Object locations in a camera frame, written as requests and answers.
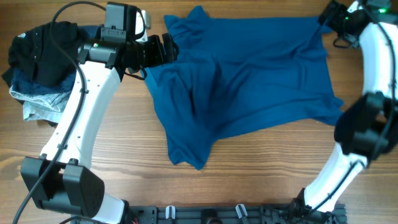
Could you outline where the blue polo shirt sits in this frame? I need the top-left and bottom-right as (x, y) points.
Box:
(146, 6), (343, 170)

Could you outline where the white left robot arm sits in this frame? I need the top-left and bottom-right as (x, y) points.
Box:
(21, 33), (178, 223)

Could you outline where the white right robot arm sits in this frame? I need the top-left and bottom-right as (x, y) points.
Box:
(303, 1), (397, 215)

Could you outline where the light grey denim garment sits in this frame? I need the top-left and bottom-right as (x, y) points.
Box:
(9, 85), (71, 123)

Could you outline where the black folded garment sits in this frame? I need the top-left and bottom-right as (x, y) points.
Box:
(1, 21), (88, 89)

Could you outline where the navy folded garment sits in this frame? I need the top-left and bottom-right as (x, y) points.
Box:
(11, 24), (105, 95)

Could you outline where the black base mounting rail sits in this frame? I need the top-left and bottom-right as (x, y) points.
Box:
(70, 203), (348, 224)

